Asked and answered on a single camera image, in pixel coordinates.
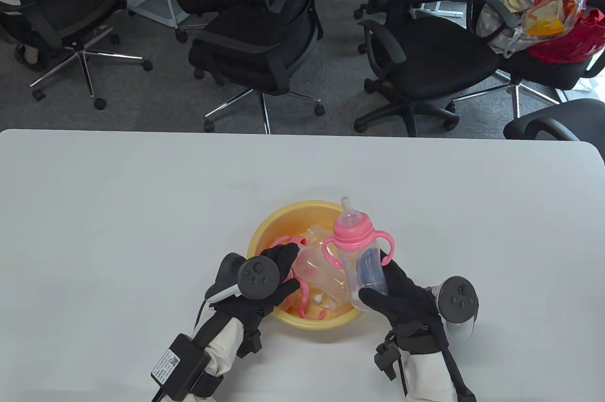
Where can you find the person's left hand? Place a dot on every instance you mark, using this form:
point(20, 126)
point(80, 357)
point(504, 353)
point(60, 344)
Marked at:
point(286, 255)

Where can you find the white and black controller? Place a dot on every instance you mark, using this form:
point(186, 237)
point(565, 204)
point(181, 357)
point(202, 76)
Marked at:
point(257, 276)
point(456, 300)

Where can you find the person's right forearm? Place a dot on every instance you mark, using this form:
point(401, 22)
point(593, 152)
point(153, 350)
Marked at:
point(427, 376)

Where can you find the person's right hand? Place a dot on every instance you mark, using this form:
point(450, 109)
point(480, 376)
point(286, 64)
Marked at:
point(411, 312)

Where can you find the yellow plastic basin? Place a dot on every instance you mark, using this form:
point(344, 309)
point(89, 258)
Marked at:
point(293, 321)

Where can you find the clear orange plastic bag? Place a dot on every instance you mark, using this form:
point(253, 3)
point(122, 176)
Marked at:
point(548, 19)

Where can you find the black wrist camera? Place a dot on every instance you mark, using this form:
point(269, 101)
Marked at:
point(386, 357)
point(250, 343)

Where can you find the red bag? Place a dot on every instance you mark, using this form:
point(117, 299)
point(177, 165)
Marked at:
point(572, 49)

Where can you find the beige fabric bag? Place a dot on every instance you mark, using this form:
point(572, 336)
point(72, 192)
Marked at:
point(501, 40)

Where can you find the black forearm battery box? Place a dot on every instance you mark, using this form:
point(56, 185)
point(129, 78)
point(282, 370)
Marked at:
point(179, 366)

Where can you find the person's left forearm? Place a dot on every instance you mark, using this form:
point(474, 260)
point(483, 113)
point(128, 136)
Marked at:
point(222, 340)

